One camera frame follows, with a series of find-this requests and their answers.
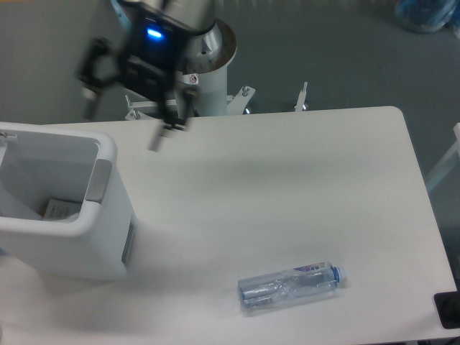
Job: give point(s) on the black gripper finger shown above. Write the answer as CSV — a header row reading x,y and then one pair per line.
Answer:
x,y
189,95
93,84

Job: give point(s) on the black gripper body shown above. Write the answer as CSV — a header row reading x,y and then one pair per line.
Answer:
x,y
155,44

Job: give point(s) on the crushed clear plastic bottle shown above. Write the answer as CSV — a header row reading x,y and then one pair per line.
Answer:
x,y
277,288

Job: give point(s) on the white plastic bag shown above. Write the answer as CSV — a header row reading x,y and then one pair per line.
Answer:
x,y
71,218

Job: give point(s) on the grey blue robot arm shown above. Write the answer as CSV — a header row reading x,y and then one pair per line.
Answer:
x,y
198,17

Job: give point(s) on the white trash can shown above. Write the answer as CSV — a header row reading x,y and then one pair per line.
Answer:
x,y
43,162

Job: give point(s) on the paper scrap inside can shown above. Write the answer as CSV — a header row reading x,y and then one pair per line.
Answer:
x,y
57,210

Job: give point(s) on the blue bag on floor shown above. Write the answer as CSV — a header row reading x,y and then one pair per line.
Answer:
x,y
424,17

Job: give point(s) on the black device at edge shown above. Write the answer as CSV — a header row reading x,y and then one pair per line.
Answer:
x,y
447,305

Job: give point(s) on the white pedestal base frame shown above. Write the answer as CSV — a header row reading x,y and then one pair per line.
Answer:
x,y
209,104

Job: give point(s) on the white frame at right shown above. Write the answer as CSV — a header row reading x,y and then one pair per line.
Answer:
x,y
445,165

